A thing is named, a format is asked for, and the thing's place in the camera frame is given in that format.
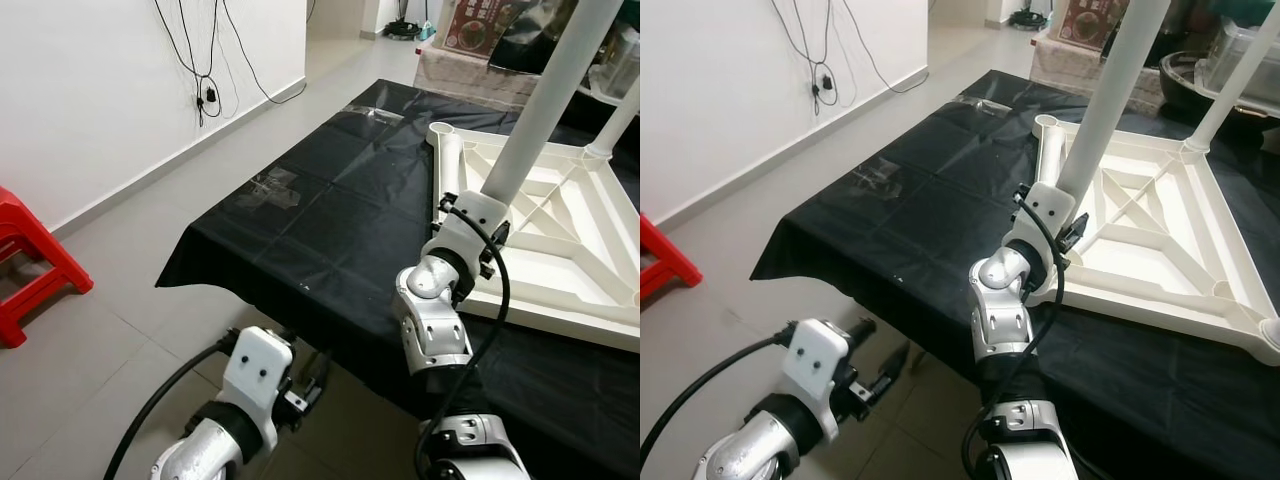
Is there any white plastic table top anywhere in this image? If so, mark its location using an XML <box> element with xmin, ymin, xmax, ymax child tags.
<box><xmin>425</xmin><ymin>120</ymin><xmax>641</xmax><ymax>353</ymax></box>
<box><xmin>1030</xmin><ymin>112</ymin><xmax>1280</xmax><ymax>366</ymax></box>

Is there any black tablecloth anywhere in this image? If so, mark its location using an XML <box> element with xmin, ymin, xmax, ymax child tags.
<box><xmin>155</xmin><ymin>78</ymin><xmax>641</xmax><ymax>480</ymax></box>
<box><xmin>750</xmin><ymin>68</ymin><xmax>1280</xmax><ymax>480</ymax></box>

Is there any crumpled clear tape patch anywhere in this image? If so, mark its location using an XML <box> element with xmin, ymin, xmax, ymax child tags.
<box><xmin>848</xmin><ymin>155</ymin><xmax>916</xmax><ymax>201</ymax></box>
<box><xmin>235</xmin><ymin>165</ymin><xmax>306</xmax><ymax>211</ymax></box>

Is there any long clear tape strip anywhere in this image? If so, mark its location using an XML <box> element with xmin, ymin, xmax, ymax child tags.
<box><xmin>345</xmin><ymin>100</ymin><xmax>406</xmax><ymax>123</ymax></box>
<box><xmin>955</xmin><ymin>92</ymin><xmax>1016</xmax><ymax>113</ymax></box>

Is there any patterned bench cloth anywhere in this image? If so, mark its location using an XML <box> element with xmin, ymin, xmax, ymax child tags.
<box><xmin>415</xmin><ymin>40</ymin><xmax>546</xmax><ymax>111</ymax></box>
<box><xmin>1030</xmin><ymin>30</ymin><xmax>1166</xmax><ymax>106</ymax></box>

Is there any small red object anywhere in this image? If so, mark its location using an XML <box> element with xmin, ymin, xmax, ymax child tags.
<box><xmin>640</xmin><ymin>215</ymin><xmax>703</xmax><ymax>301</ymax></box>
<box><xmin>0</xmin><ymin>185</ymin><xmax>96</xmax><ymax>349</ymax></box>

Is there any black round basin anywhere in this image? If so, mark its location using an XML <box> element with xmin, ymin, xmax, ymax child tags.
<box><xmin>1160</xmin><ymin>50</ymin><xmax>1280</xmax><ymax>126</ymax></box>

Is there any orange lid storage box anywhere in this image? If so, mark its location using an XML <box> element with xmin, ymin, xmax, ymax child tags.
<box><xmin>1055</xmin><ymin>0</ymin><xmax>1131</xmax><ymax>51</ymax></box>
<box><xmin>440</xmin><ymin>0</ymin><xmax>521</xmax><ymax>56</ymax></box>

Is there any floor mop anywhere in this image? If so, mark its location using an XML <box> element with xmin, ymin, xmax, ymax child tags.
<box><xmin>1005</xmin><ymin>0</ymin><xmax>1051</xmax><ymax>31</ymax></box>
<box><xmin>385</xmin><ymin>0</ymin><xmax>436</xmax><ymax>41</ymax></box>

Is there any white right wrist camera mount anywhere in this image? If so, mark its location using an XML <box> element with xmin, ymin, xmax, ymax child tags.
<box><xmin>1010</xmin><ymin>180</ymin><xmax>1079</xmax><ymax>261</ymax></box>
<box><xmin>425</xmin><ymin>192</ymin><xmax>513</xmax><ymax>271</ymax></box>

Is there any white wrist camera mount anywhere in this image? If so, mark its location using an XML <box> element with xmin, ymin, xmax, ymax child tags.
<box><xmin>1010</xmin><ymin>180</ymin><xmax>1079</xmax><ymax>261</ymax></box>
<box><xmin>220</xmin><ymin>325</ymin><xmax>296</xmax><ymax>451</ymax></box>
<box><xmin>425</xmin><ymin>192</ymin><xmax>513</xmax><ymax>271</ymax></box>
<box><xmin>782</xmin><ymin>318</ymin><xmax>856</xmax><ymax>441</ymax></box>

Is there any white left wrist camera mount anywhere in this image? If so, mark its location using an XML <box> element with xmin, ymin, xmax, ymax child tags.
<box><xmin>782</xmin><ymin>318</ymin><xmax>856</xmax><ymax>441</ymax></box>
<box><xmin>220</xmin><ymin>325</ymin><xmax>296</xmax><ymax>451</ymax></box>

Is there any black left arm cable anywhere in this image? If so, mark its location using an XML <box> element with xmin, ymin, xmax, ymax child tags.
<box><xmin>103</xmin><ymin>335</ymin><xmax>241</xmax><ymax>480</ymax></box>
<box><xmin>640</xmin><ymin>335</ymin><xmax>796</xmax><ymax>471</ymax></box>

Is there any black wall cable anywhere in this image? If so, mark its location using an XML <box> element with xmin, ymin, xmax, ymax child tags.
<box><xmin>155</xmin><ymin>0</ymin><xmax>226</xmax><ymax>126</ymax></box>
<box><xmin>770</xmin><ymin>0</ymin><xmax>841</xmax><ymax>116</ymax></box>
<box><xmin>830</xmin><ymin>0</ymin><xmax>931</xmax><ymax>96</ymax></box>
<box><xmin>215</xmin><ymin>0</ymin><xmax>311</xmax><ymax>106</ymax></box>

